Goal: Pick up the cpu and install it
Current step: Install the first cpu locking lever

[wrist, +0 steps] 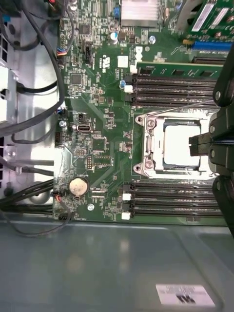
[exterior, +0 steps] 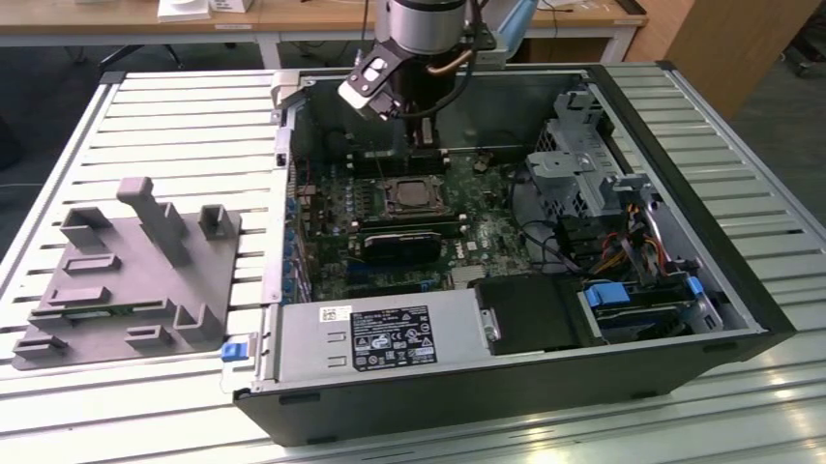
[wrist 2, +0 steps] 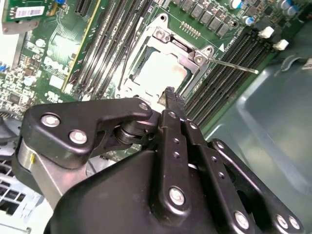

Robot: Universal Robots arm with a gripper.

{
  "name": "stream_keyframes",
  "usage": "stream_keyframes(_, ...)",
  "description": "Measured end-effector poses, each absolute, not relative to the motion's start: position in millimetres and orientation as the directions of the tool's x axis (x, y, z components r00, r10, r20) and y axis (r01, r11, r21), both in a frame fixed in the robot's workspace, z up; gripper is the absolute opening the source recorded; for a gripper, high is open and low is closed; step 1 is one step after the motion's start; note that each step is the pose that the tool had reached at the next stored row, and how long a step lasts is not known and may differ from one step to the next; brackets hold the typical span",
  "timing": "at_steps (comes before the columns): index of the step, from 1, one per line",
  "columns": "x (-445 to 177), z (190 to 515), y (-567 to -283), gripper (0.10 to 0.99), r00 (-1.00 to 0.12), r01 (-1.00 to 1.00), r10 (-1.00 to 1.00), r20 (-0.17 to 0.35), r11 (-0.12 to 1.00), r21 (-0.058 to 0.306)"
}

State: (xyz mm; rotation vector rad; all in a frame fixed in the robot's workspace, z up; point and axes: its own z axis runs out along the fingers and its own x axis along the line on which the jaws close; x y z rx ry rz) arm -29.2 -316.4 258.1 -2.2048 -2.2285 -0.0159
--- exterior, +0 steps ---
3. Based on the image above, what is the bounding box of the silver CPU green board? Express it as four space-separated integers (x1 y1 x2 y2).
394 182 441 208

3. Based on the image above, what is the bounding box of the metal socket cover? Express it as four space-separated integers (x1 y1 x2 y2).
385 176 453 216

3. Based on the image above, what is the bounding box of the CPU socket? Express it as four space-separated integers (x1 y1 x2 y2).
381 174 454 218

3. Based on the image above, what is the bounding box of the silver drive cage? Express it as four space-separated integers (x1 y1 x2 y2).
521 88 668 224

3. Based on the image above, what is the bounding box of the wooden desk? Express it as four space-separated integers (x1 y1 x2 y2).
0 0 263 49
257 0 650 64

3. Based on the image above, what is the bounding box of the green motherboard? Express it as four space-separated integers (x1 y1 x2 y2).
287 147 541 301

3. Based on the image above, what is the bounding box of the black graphics card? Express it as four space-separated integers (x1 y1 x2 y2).
357 229 449 267

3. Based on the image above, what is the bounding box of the plain white box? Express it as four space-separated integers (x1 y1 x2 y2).
157 0 214 24

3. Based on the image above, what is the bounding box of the wooden cabinet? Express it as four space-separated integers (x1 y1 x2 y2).
624 0 816 122

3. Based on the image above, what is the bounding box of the black fan shroud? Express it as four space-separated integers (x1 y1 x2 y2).
473 274 608 358

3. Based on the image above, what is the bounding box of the blue disk carrier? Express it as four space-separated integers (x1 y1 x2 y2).
578 281 689 342

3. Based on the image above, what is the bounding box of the silver power supply unit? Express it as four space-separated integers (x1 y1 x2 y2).
255 288 506 391

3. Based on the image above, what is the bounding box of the grey plastic parts rack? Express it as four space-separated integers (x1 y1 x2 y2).
11 176 246 373

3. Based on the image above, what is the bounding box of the black chair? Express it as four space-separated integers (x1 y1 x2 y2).
780 0 826 78

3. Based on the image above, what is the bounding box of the blue plastic latch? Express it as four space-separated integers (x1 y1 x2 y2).
218 340 253 364

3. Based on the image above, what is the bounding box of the black PC case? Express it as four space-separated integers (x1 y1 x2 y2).
230 60 801 449

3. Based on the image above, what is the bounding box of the green RAM stick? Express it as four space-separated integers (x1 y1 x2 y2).
60 303 165 322

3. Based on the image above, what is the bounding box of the copper coloured hose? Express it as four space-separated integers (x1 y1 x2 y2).
429 50 473 76

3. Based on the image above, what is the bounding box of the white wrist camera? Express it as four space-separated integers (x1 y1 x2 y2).
338 45 401 122

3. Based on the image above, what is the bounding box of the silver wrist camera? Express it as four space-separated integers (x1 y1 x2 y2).
475 32 513 67

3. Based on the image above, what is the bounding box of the silver case handle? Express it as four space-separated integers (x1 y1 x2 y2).
269 69 313 128

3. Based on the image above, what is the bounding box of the black wire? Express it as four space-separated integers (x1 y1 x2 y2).
513 217 586 280

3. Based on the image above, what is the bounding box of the coloured wire bundle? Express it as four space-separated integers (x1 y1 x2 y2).
593 205 670 284

